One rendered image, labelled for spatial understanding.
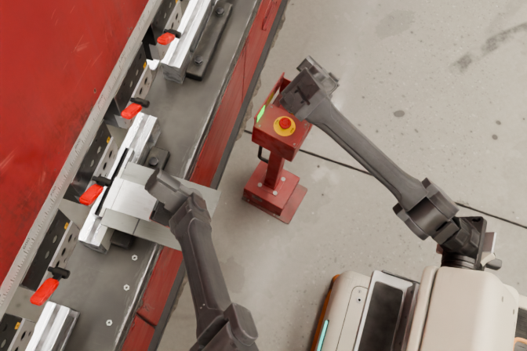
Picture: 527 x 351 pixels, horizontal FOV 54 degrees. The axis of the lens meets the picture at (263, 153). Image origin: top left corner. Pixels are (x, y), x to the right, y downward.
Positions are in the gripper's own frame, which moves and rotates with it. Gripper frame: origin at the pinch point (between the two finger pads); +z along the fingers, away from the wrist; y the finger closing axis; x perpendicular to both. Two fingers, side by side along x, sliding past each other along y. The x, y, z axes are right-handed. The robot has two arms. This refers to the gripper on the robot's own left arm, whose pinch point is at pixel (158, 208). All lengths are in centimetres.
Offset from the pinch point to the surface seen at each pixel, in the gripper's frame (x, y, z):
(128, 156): -10.4, -11.2, 8.7
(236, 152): 55, -61, 88
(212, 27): -1, -65, 16
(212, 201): 11.5, -6.3, -4.6
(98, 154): -22.3, -0.9, -17.2
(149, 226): 0.2, 5.1, 1.8
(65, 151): -30.0, 4.7, -29.6
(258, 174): 61, -49, 70
